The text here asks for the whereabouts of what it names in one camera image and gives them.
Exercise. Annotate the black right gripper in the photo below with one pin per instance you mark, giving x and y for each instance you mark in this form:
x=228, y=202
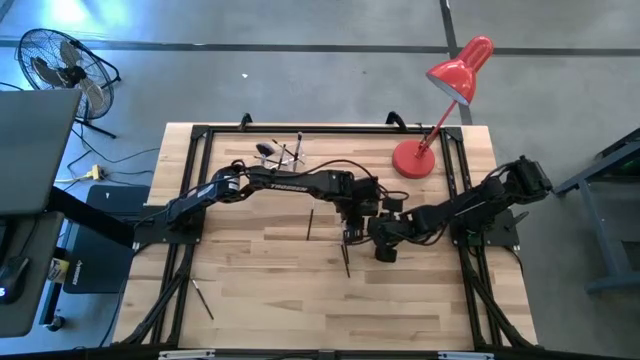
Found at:
x=395, y=230

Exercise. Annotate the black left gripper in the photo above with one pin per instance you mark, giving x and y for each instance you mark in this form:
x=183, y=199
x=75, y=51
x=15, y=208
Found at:
x=355, y=232

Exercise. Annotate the small silver-ferrule makeup brush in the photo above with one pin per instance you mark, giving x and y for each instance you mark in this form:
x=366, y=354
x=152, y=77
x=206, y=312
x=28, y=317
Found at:
x=310, y=225

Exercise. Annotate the brown-tipped makeup brush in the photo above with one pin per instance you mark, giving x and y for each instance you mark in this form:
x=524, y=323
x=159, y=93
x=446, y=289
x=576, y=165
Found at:
x=282, y=156

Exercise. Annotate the large fluffy powder brush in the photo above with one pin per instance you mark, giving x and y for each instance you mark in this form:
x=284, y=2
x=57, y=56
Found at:
x=265, y=149

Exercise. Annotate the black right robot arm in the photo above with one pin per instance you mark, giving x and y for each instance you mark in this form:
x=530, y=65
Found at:
x=465, y=207

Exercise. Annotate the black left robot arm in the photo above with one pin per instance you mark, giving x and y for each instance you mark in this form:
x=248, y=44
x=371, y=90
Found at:
x=287, y=186

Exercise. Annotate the red desk lamp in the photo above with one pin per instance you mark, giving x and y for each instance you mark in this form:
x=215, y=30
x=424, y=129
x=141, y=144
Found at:
x=412, y=160

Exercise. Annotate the clear acrylic organizer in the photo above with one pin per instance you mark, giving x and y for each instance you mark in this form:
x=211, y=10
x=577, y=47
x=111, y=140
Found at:
x=272, y=165

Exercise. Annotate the dark metal cart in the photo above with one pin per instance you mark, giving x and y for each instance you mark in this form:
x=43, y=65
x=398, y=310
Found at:
x=607, y=285

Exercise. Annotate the yellow power plug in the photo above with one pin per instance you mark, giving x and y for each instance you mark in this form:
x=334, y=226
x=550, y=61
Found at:
x=92, y=173

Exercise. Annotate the yellow and white label card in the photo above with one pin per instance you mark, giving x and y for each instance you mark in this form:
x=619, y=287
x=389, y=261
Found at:
x=59, y=270

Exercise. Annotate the black caster wheel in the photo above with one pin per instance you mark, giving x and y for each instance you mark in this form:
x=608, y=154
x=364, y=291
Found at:
x=56, y=323

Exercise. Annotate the grey side desk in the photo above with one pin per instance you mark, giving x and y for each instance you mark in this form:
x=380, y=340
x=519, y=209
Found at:
x=30, y=235

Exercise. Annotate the black floor fan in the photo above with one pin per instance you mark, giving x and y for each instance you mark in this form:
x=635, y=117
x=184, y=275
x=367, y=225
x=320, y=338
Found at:
x=70, y=75

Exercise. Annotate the grey flat panel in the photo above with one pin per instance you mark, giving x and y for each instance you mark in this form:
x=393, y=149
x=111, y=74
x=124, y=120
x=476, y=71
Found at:
x=35, y=150

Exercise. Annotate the black computer mouse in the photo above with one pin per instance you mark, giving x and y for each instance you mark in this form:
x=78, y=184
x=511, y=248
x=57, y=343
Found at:
x=12, y=277

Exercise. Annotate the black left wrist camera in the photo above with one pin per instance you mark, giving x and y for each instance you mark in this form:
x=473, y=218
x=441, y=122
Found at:
x=392, y=205

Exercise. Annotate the black aluminium table frame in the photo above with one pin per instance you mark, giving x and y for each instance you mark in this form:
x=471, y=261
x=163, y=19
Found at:
x=325, y=130

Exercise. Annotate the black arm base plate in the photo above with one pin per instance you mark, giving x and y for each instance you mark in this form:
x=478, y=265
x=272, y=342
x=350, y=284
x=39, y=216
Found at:
x=505, y=235
x=147, y=232

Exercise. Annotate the white frame bracket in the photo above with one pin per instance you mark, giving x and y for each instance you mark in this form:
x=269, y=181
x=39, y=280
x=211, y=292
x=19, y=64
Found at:
x=187, y=355
x=465, y=356

